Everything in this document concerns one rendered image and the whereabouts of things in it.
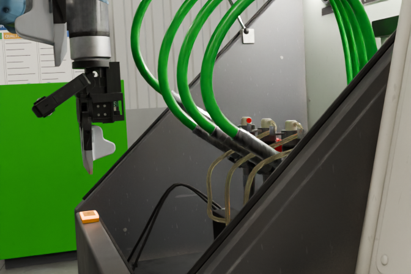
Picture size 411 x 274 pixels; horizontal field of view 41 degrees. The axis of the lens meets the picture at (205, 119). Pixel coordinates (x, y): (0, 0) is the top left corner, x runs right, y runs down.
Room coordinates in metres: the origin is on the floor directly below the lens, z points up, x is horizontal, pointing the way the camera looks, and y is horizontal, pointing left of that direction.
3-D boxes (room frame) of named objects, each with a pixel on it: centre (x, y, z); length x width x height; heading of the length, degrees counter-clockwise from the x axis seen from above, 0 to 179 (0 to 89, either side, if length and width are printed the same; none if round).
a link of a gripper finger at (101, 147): (1.01, 0.20, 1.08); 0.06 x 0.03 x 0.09; 108
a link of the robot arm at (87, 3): (1.03, 0.21, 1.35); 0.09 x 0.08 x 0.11; 85
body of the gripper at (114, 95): (1.03, 0.20, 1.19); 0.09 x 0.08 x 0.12; 108
